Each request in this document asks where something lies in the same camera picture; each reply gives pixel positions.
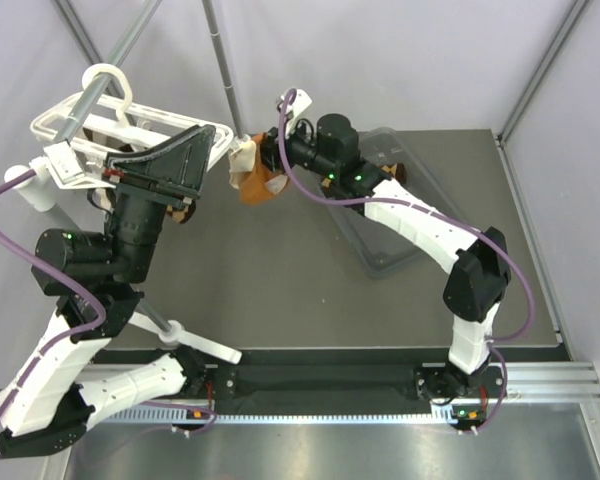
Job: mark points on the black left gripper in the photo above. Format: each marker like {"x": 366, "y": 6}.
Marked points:
{"x": 176, "y": 167}

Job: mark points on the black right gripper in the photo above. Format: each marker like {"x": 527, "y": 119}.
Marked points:
{"x": 271, "y": 151}

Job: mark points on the orange sock with cream cuff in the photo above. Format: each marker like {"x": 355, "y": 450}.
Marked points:
{"x": 260, "y": 184}

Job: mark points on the brown orange argyle sock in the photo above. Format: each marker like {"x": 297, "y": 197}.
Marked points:
{"x": 397, "y": 171}
{"x": 162, "y": 180}

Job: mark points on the white plastic clip hanger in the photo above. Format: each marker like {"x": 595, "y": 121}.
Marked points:
{"x": 113, "y": 122}

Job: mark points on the cream white ribbed sock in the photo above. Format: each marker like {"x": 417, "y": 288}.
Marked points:
{"x": 242, "y": 159}

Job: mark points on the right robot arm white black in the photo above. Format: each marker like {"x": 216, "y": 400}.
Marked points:
{"x": 473, "y": 260}

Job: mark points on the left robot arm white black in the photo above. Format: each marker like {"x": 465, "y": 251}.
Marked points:
{"x": 94, "y": 277}

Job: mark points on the thin grey back stand pole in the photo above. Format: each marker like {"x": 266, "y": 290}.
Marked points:
{"x": 223, "y": 66}

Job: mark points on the white pole joint connector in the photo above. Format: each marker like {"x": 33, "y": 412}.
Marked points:
{"x": 37, "y": 190}

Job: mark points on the clear plastic bin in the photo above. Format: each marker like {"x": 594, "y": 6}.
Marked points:
{"x": 383, "y": 252}

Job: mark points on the white stand base foot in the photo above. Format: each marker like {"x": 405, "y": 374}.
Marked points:
{"x": 176, "y": 334}

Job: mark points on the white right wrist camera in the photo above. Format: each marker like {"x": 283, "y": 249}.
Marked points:
{"x": 292, "y": 111}

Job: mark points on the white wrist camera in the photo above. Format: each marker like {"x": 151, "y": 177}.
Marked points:
{"x": 292, "y": 111}
{"x": 67, "y": 171}

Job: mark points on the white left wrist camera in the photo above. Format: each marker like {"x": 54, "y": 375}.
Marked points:
{"x": 67, "y": 171}

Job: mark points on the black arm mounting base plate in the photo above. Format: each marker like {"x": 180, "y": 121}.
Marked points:
{"x": 339, "y": 390}

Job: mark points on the aluminium frame rail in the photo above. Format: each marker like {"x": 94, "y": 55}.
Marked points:
{"x": 550, "y": 383}

